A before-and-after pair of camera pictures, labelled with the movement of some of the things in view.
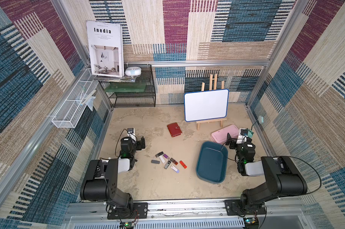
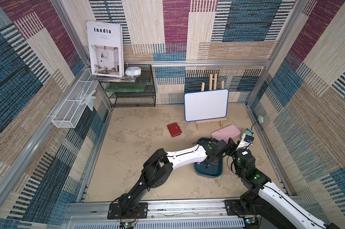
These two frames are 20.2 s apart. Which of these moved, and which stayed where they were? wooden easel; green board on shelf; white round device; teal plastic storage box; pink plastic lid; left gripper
Moved: teal plastic storage box; left gripper
Stayed: wooden easel; white round device; pink plastic lid; green board on shelf
